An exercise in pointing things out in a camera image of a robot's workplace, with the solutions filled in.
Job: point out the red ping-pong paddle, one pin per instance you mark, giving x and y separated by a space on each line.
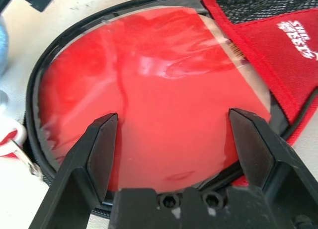
161 102

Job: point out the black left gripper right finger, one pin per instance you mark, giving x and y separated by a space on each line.
261 152

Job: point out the black and red paddle case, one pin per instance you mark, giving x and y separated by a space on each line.
273 40

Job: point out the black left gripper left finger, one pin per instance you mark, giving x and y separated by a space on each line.
74 179

